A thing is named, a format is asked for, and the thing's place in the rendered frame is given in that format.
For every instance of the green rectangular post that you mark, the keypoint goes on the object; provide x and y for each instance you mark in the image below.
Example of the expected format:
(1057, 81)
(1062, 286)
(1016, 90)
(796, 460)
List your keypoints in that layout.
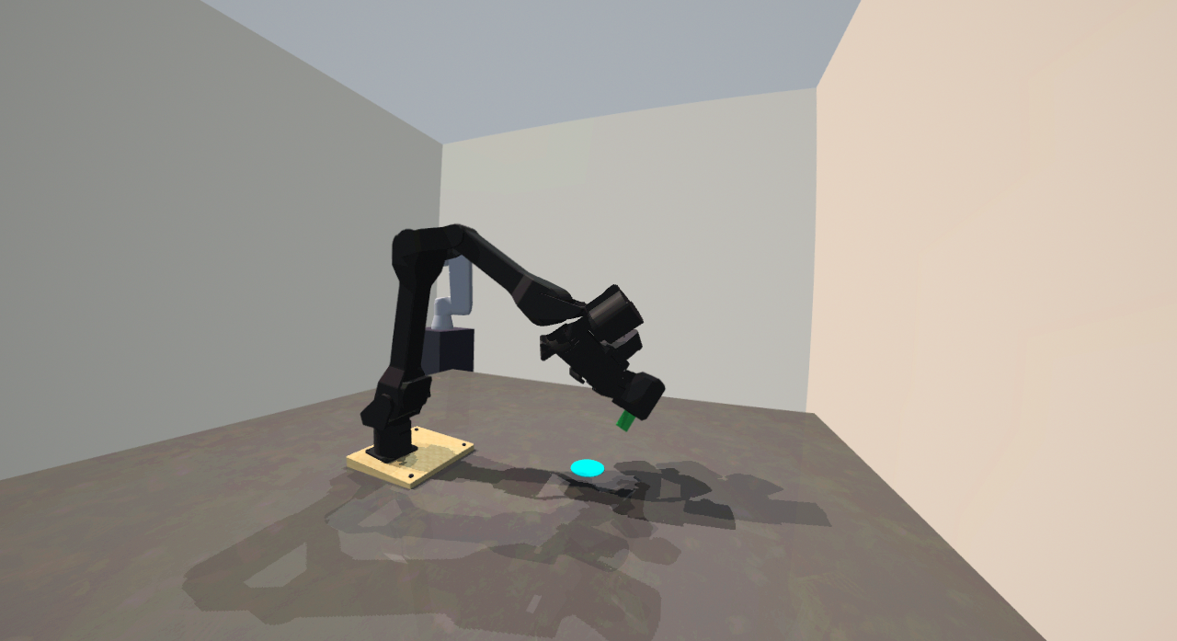
(625, 420)

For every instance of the cyan circle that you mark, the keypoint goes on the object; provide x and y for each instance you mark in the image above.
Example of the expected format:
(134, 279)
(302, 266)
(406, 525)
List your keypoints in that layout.
(587, 468)

